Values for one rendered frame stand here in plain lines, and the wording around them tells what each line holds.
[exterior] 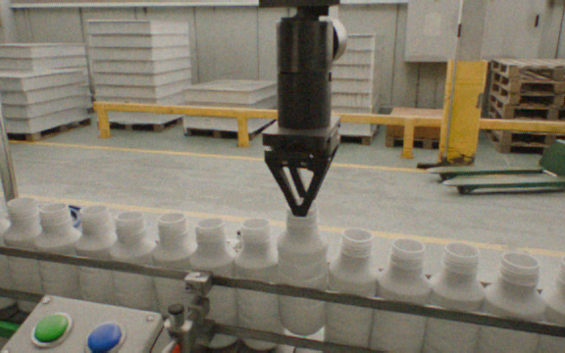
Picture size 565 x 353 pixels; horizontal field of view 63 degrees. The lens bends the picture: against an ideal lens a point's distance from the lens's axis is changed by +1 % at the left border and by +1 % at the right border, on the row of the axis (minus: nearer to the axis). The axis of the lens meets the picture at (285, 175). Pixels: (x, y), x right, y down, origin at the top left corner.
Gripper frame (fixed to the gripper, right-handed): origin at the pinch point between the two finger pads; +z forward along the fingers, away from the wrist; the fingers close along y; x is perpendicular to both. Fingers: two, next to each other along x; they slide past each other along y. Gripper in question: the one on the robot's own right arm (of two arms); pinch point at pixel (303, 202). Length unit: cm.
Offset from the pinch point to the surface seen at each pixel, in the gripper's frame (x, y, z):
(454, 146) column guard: -59, 442, 107
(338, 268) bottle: -4.2, -0.1, 7.7
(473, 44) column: -67, 461, 8
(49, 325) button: 21.8, -16.2, 8.5
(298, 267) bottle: 0.0, -2.5, 6.8
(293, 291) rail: 0.6, -2.5, 10.1
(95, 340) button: 16.2, -16.8, 8.8
